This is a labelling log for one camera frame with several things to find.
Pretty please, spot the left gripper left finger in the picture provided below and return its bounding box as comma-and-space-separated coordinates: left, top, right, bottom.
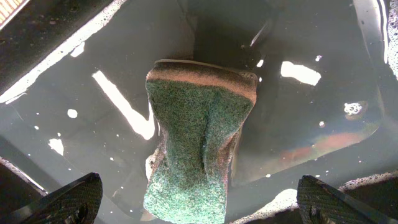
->
1, 172, 103, 224

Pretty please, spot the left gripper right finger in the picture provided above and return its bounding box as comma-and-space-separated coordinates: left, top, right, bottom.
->
297, 175, 397, 224

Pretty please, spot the black water tray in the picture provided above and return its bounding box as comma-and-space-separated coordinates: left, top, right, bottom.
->
1, 1, 397, 223

